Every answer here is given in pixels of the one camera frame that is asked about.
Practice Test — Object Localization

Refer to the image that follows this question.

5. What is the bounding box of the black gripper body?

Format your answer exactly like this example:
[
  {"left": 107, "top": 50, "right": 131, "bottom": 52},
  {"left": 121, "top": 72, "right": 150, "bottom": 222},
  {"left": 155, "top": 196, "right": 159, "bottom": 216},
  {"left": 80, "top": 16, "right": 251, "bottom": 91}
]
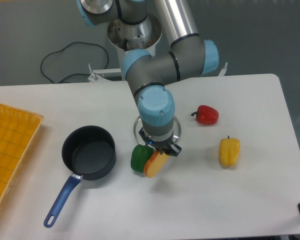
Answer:
[{"left": 138, "top": 127, "right": 174, "bottom": 152}]

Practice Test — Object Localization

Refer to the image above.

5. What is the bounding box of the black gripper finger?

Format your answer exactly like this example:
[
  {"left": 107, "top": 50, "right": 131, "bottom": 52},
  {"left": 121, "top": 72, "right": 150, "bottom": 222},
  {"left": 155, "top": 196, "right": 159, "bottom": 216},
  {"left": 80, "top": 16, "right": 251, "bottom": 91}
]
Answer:
[{"left": 162, "top": 143, "right": 182, "bottom": 157}]

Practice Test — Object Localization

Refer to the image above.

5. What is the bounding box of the toy bread slice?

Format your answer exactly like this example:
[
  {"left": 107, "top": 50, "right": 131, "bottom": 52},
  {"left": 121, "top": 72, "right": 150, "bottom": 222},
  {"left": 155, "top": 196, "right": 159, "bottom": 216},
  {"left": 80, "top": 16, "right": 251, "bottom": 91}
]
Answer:
[{"left": 143, "top": 150, "right": 170, "bottom": 178}]

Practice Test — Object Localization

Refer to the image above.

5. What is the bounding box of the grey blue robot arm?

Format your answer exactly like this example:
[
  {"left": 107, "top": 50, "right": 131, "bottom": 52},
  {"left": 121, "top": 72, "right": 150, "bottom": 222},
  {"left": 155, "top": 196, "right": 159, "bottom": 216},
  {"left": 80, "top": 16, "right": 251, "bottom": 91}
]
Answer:
[{"left": 77, "top": 0, "right": 219, "bottom": 156}]

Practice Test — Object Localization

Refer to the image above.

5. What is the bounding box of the glass lid blue knob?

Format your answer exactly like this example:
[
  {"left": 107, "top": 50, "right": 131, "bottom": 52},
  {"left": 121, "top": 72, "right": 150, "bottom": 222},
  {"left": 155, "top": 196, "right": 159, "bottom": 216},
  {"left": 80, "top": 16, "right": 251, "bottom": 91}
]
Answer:
[{"left": 133, "top": 116, "right": 182, "bottom": 145}]

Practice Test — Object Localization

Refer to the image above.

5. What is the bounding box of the green toy bell pepper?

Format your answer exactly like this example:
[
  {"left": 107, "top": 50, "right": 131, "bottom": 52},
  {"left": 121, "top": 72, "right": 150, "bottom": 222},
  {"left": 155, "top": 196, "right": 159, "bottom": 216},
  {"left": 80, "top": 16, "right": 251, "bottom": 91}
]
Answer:
[{"left": 130, "top": 144, "right": 155, "bottom": 173}]

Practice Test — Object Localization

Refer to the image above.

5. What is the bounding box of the red toy bell pepper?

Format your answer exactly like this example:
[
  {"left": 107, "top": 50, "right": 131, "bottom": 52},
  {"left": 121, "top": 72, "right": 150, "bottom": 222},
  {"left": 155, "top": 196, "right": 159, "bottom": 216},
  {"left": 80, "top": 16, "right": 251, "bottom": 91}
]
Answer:
[{"left": 190, "top": 105, "right": 219, "bottom": 126}]

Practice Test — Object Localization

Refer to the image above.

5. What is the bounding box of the yellow toy bell pepper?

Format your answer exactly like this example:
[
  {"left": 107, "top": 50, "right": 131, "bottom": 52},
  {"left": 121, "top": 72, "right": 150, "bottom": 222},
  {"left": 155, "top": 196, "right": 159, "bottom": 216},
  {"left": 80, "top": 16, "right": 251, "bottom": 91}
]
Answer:
[{"left": 218, "top": 135, "right": 241, "bottom": 168}]

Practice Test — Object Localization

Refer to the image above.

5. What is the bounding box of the yellow plastic basket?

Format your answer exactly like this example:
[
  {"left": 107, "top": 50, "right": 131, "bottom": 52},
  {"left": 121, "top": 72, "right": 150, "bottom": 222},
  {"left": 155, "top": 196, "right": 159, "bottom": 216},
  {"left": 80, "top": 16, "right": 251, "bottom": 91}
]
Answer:
[{"left": 0, "top": 103, "right": 44, "bottom": 208}]

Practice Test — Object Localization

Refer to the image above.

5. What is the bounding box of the dark saucepan blue handle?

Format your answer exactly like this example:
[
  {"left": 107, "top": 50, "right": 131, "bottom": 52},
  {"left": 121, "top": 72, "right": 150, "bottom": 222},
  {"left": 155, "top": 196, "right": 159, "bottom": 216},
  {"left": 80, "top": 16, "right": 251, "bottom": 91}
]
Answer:
[{"left": 43, "top": 125, "right": 117, "bottom": 228}]

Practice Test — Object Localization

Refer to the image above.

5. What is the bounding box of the white metal bracket right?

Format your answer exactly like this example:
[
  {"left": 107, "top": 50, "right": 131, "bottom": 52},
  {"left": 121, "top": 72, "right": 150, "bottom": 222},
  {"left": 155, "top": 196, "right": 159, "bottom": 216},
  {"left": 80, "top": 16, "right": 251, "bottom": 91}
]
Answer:
[{"left": 218, "top": 62, "right": 229, "bottom": 77}]

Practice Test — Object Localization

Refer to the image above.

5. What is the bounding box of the white metal bracket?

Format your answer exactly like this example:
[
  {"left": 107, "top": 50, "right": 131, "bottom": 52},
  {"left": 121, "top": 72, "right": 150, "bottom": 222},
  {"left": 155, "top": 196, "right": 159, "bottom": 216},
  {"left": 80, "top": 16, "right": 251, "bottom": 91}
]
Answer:
[
  {"left": 218, "top": 62, "right": 229, "bottom": 77},
  {"left": 87, "top": 63, "right": 123, "bottom": 83}
]

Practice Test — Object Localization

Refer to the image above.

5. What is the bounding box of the white metal bracket left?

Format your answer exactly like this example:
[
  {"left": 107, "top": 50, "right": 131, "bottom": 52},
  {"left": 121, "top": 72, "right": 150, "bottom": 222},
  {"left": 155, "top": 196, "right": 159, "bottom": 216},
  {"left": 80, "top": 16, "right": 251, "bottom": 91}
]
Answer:
[{"left": 87, "top": 63, "right": 123, "bottom": 83}]

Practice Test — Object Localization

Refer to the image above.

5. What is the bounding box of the black cable on floor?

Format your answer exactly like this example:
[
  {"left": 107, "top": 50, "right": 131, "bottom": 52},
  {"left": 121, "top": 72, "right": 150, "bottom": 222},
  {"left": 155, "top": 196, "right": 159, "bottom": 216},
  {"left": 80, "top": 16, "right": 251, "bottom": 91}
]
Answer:
[{"left": 40, "top": 41, "right": 109, "bottom": 84}]

